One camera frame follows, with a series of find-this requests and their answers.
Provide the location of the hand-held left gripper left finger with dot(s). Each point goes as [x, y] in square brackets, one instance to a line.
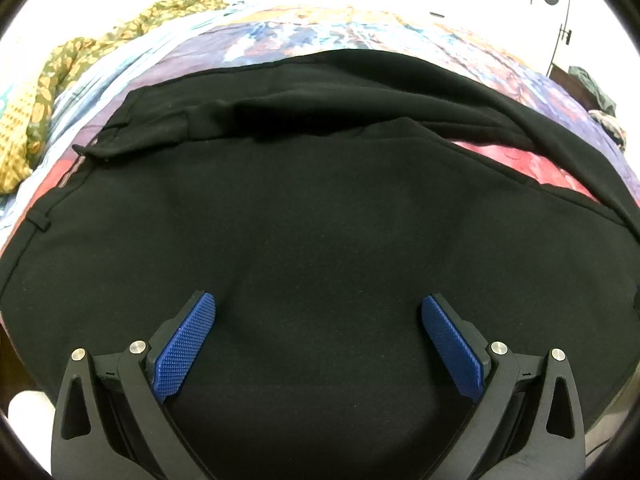
[187, 340]

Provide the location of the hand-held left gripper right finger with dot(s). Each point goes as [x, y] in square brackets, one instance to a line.
[452, 345]

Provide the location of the black pants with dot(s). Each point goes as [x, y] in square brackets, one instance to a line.
[320, 210]

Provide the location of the white object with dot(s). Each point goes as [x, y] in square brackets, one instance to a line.
[30, 425]

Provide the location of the green orange floral cloth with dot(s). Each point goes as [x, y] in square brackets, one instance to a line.
[30, 125]

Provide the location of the dark wooden furniture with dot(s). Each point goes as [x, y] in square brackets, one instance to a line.
[559, 74]

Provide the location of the dark green cloth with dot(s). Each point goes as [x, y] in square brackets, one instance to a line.
[590, 87]

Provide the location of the colourful printed blanket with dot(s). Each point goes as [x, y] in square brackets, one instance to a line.
[350, 30]

